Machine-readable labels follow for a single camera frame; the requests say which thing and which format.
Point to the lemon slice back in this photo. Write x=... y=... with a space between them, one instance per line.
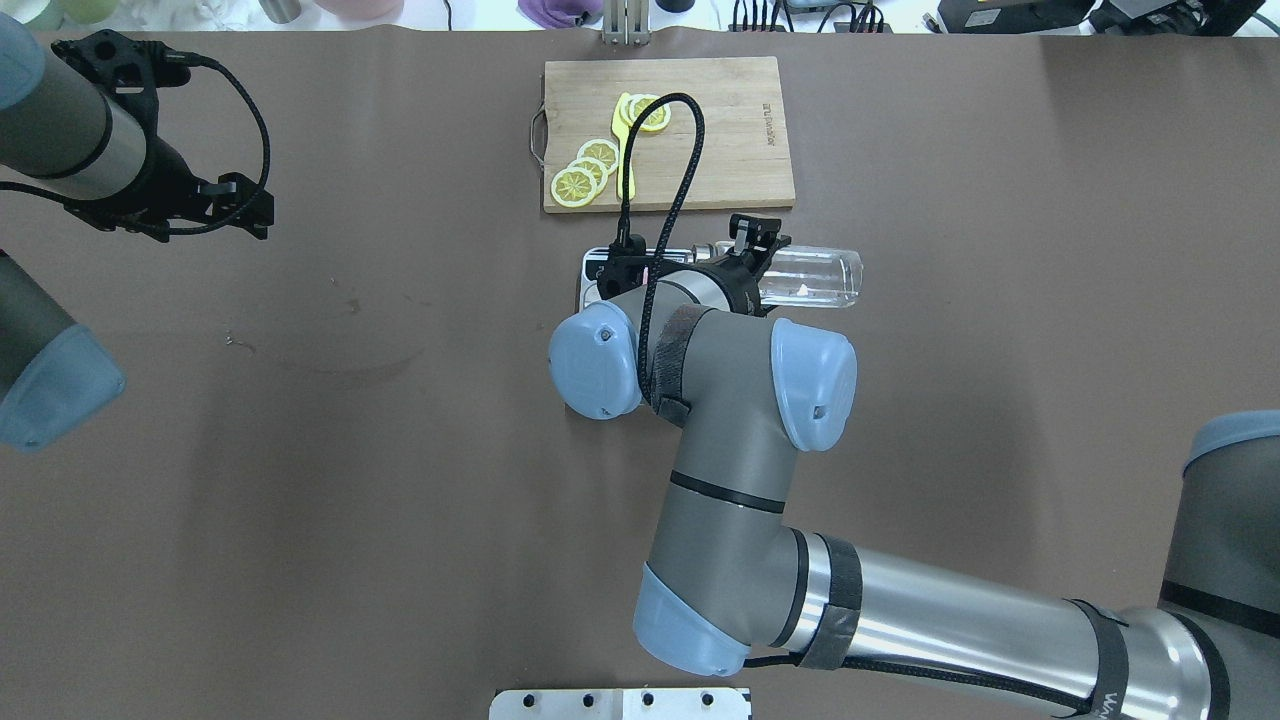
x=603 y=150

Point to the lemon slice middle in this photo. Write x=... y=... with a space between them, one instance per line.
x=597 y=170

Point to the white metal base plate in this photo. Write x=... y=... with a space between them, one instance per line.
x=624 y=703

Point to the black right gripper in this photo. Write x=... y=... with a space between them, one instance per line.
x=741 y=283

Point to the lemon slice front left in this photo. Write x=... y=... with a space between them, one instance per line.
x=573 y=187

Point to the purple cloth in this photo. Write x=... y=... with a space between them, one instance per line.
x=561 y=14

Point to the clear glass sauce bottle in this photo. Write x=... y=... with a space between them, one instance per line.
x=802 y=276

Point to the silver kitchen scale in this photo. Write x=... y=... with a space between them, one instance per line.
x=592 y=275

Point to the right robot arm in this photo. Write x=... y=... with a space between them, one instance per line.
x=1043 y=470

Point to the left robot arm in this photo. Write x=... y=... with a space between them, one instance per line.
x=79 y=122

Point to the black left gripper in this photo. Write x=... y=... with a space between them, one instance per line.
x=166 y=176

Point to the lemon slice on right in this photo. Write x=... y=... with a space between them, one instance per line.
x=630 y=106

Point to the wooden cutting board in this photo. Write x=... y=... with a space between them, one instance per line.
x=745 y=162

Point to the yellow plastic knife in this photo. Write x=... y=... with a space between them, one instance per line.
x=624 y=183

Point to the lemon slice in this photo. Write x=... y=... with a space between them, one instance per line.
x=597 y=170
x=573 y=187
x=630 y=106
x=603 y=150

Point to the black power strip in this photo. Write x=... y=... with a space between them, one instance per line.
x=839 y=17

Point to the aluminium frame post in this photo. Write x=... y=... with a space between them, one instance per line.
x=626 y=22

